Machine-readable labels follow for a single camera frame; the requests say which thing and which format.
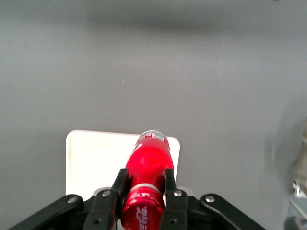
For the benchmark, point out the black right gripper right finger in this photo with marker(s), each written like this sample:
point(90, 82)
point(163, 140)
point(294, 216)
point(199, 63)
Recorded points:
point(175, 210)

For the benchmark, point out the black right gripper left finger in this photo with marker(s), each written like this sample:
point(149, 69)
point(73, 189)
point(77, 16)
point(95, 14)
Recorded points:
point(105, 210)

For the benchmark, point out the red coke bottle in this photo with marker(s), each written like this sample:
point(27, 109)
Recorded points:
point(148, 158)

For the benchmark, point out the beige plastic tray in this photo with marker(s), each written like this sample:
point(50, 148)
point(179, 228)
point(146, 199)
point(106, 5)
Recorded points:
point(96, 158)

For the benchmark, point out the dark grey table mat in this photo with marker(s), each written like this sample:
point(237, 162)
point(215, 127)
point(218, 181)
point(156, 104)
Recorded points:
point(153, 72)

